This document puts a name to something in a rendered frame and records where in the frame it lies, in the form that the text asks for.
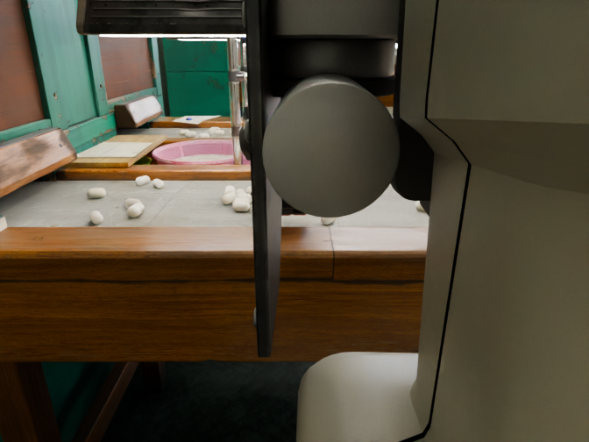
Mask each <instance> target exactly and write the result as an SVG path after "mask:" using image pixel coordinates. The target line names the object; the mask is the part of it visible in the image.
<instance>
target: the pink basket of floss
mask: <svg viewBox="0 0 589 442"><path fill-rule="evenodd" d="M198 144H199V145H198ZM200 144H203V145H200ZM204 144H205V145H204ZM206 144H207V145H206ZM211 144H212V145H211ZM213 144H214V145H213ZM215 144H216V145H215ZM219 144H220V145H219ZM221 144H222V145H221ZM227 144H228V145H227ZM191 145H192V146H191ZM196 145H197V146H196ZM230 145H231V146H230ZM211 146H212V147H211ZM213 146H214V147H213ZM176 147H177V148H176ZM184 147H185V148H184ZM198 147H199V148H198ZM205 147H207V148H210V149H206V148H205ZM219 147H220V149H219ZM228 147H229V148H228ZM178 148H179V149H178ZM190 148H191V149H190ZM192 148H193V149H192ZM194 148H195V150H194ZM211 148H212V149H211ZM213 148H214V149H213ZM217 148H218V149H217ZM175 149H176V150H175ZM184 149H185V150H184ZM186 149H187V151H186ZM197 149H199V150H197ZM200 149H201V150H200ZM203 149H204V151H203ZM205 149H206V151H205ZM222 149H223V151H222ZM226 149H227V150H226ZM228 149H229V150H228ZM170 150H171V151H170ZM177 150H178V151H177ZM189 150H190V151H189ZM192 150H193V151H192ZM207 150H209V151H207ZM211 150H212V151H211ZM213 150H214V151H213ZM217 150H218V151H217ZM219 150H220V151H219ZM183 151H184V152H183ZM197 151H198V152H197ZM199 151H202V153H201V152H199ZM226 151H227V152H226ZM176 152H177V153H176ZM191 152H192V154H191ZM205 152H206V153H205ZM209 152H210V154H223V155H224V156H225V155H226V153H227V154H228V155H232V140H226V139H201V140H190V141H182V142H177V143H172V144H168V145H164V146H160V147H158V148H156V149H154V150H153V158H154V159H155V160H156V161H157V162H158V164H159V165H222V164H224V165H233V158H232V159H228V160H212V161H178V160H181V159H178V158H179V157H186V155H187V156H190V154H191V157H192V156H193V155H195V156H197V157H198V155H199V153H200V154H202V155H203V153H204V154H209ZM213 152H214V153H213ZM219 152H220V153H219ZM185 153H186V154H185ZM184 154H185V155H184ZM197 154H198V155H197ZM172 155H173V156H172ZM177 155H178V156H177ZM180 155H181V156H180ZM176 157H177V158H176ZM174 159H178V160H174ZM227 163H228V164H227ZM229 163H230V164H229ZM243 165H251V161H250V160H247V159H246V157H245V156H244V155H243Z"/></svg>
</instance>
